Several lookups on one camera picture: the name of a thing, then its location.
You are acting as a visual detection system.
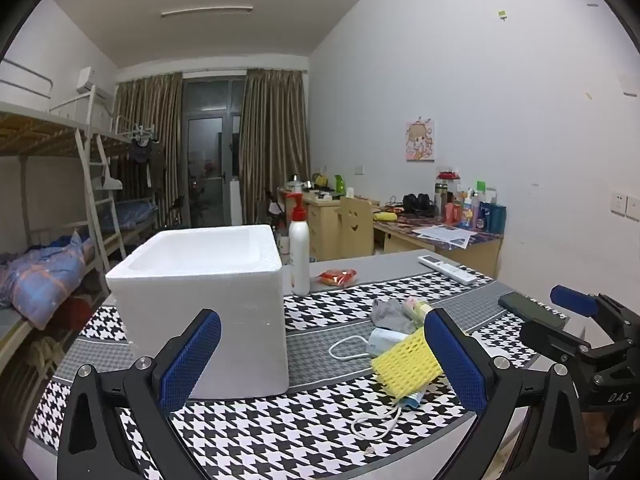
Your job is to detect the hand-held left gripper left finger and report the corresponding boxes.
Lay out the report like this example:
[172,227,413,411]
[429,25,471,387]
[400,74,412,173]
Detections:
[56,308,222,480]

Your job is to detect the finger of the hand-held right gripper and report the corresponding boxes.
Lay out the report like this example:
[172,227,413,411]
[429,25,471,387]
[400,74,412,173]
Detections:
[520,319,608,367]
[550,285,640,344]

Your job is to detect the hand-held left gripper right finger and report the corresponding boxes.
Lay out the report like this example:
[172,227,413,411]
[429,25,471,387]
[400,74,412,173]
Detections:
[424,308,588,480]

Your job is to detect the yellow foam net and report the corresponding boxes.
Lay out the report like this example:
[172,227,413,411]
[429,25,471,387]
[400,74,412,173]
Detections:
[370,332,445,395]

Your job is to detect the white foam box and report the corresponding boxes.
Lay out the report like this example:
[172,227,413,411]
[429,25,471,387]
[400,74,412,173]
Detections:
[105,225,291,401]

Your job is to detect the grey cloth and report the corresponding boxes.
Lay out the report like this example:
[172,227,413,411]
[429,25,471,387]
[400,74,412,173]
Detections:
[370,297,416,335]

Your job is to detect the person's right hand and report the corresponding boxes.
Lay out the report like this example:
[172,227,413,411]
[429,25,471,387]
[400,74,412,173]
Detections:
[588,412,610,456]

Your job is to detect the black smartphone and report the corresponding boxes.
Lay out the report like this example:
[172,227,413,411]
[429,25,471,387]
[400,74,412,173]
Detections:
[498,291,569,331]

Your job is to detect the pink yellow plastic-wrapped bundle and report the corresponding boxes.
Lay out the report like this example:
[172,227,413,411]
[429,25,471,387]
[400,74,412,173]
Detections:
[402,296,436,331]

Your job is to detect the white remote control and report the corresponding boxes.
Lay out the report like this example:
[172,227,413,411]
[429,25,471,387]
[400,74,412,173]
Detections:
[418,254,477,286]

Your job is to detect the row of toiletry bottles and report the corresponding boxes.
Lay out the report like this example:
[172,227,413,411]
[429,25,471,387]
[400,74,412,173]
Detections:
[432,170,507,235]

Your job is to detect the red bag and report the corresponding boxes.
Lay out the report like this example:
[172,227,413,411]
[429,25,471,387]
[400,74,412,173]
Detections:
[55,295,101,331]

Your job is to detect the printed paper sheets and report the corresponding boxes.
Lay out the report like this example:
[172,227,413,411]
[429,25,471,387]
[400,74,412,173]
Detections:
[412,224,478,250]

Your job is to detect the beige crumpled cloth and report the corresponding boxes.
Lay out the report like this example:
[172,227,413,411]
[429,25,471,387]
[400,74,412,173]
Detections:
[30,337,66,376]

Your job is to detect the red snack packet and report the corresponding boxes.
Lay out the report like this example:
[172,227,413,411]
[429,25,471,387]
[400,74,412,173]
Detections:
[318,268,358,288]

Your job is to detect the houndstooth tablecloth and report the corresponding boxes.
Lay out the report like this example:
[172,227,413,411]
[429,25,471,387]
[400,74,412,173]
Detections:
[27,249,571,480]

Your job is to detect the white spray bottle red pump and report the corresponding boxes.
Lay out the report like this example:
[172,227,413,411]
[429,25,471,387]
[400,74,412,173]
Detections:
[285,191,312,297]

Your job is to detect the white metal bunk bed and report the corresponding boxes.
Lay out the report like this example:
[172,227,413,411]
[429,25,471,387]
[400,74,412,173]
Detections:
[0,57,133,386]
[100,115,162,256]

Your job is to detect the white narrow cabinet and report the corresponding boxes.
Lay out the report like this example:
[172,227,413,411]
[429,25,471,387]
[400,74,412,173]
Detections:
[229,181,243,226]

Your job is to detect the black headphones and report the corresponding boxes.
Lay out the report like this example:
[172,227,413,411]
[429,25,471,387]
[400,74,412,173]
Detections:
[402,193,436,217]

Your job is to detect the blue plaid quilt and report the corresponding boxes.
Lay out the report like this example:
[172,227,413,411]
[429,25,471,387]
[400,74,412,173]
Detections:
[0,232,96,331]

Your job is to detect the wooden chair smiley cutout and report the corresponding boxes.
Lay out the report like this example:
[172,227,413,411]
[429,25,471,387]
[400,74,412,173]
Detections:
[339,196,375,261]

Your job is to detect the white bunk bed ladder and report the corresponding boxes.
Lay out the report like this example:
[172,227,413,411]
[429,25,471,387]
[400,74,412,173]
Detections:
[75,85,127,276]

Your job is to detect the glass balcony door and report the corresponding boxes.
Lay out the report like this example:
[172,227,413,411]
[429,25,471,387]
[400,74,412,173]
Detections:
[181,77,246,228]

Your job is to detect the hanging dark clothes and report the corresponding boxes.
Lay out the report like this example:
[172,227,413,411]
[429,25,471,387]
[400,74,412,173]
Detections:
[127,137,166,191]

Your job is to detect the brown curtain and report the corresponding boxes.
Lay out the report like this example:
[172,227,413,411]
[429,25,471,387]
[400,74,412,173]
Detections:
[115,72,183,226]
[239,67,311,226]

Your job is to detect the white air conditioner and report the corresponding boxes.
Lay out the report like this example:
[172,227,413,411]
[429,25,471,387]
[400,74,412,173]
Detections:
[76,66,113,98]

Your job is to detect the ceiling tube lamp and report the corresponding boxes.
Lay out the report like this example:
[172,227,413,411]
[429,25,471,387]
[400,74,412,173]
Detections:
[161,6,254,18]

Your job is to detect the cartoon wall poster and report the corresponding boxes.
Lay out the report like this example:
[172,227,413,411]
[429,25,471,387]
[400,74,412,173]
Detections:
[405,120,436,162]

